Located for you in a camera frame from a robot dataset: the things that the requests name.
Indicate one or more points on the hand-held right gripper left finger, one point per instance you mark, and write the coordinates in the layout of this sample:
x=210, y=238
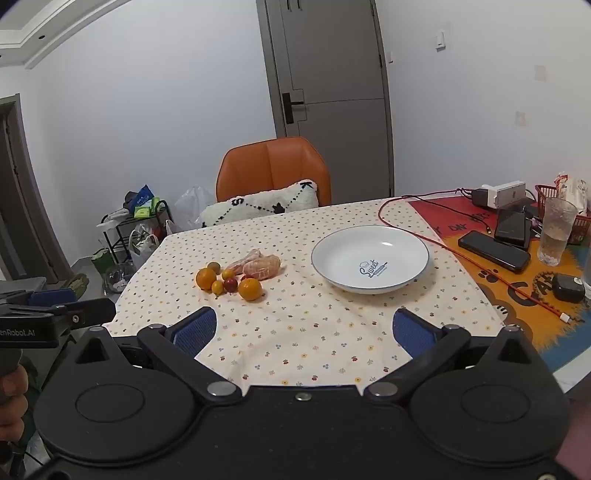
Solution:
x=194, y=330

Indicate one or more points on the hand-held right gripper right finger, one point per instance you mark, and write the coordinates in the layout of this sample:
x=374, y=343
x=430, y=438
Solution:
x=413, y=330

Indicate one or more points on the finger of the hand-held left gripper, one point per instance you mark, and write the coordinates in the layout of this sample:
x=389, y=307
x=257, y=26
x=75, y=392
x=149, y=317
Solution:
x=51, y=297
x=87, y=311

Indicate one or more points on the round orange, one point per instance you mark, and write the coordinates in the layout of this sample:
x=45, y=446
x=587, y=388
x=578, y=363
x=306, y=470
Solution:
x=206, y=278
x=250, y=289

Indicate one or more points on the brown longan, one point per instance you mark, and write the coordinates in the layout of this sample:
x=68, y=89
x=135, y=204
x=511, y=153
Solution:
x=228, y=274
x=213, y=266

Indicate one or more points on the white plate with blue rim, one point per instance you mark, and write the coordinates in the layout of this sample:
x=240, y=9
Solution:
x=369, y=258

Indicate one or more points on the wide peeled citrus piece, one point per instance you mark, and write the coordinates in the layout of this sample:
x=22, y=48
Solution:
x=264, y=269

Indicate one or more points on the person's left hand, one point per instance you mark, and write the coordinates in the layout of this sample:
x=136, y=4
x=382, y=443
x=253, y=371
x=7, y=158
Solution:
x=11, y=385

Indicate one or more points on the green slipper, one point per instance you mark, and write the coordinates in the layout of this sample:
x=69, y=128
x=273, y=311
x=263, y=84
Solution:
x=76, y=284

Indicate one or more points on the small orange kumquat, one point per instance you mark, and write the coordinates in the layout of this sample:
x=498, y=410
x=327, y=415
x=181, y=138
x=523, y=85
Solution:
x=218, y=286

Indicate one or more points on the green bag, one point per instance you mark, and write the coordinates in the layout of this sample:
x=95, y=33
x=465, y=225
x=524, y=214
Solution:
x=99, y=262

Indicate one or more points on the slim peeled citrus segment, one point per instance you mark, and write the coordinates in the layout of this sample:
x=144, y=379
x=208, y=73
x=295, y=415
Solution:
x=240, y=264

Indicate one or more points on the white tote bag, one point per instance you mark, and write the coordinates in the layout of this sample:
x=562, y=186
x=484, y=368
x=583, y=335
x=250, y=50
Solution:
x=143, y=244

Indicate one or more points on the black metal shelf rack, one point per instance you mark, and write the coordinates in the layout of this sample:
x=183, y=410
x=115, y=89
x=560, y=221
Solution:
x=120, y=230

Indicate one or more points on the dotted cream tablecloth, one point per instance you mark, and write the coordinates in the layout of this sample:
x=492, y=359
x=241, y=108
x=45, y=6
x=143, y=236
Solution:
x=286, y=318

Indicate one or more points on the colourful cartoon table mat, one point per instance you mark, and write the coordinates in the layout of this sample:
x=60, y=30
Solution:
x=508, y=300

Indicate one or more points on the black smartphone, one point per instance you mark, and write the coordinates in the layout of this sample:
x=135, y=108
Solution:
x=494, y=250

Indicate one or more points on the green packet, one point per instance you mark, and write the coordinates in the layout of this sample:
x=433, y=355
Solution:
x=147, y=210

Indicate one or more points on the white plastic bag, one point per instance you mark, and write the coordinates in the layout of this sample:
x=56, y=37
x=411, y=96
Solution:
x=194, y=207

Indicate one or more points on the blue packet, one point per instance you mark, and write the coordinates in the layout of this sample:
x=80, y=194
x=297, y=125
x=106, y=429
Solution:
x=141, y=196

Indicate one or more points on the black power bank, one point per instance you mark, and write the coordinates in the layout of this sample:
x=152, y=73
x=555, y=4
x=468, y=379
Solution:
x=512, y=228

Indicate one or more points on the white fluffy pillow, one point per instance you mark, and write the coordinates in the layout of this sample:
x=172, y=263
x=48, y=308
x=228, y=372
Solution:
x=258, y=203

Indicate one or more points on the small black case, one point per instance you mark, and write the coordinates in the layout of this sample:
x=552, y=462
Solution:
x=569, y=287

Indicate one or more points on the white power adapter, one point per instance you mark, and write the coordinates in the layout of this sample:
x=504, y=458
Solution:
x=505, y=194

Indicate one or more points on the clear drinking glass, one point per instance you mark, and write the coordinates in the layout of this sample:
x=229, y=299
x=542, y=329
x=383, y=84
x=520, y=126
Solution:
x=556, y=230

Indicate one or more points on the orange leather chair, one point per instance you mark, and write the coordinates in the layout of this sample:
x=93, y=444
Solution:
x=272, y=166

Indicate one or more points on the red plastic basket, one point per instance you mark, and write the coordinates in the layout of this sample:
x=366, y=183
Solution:
x=582, y=226

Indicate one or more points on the snack packet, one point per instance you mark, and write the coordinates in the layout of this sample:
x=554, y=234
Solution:
x=572, y=189

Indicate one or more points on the grey door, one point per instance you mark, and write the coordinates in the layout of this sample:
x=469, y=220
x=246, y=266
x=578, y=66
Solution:
x=332, y=69

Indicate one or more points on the dark doorway frame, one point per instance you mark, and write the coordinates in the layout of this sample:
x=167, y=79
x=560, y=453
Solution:
x=27, y=194

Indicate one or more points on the white wall outlet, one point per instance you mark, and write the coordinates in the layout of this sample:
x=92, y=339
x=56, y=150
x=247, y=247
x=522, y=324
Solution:
x=521, y=117

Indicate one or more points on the white wall switch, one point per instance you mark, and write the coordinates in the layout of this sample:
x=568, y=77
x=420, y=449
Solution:
x=441, y=39

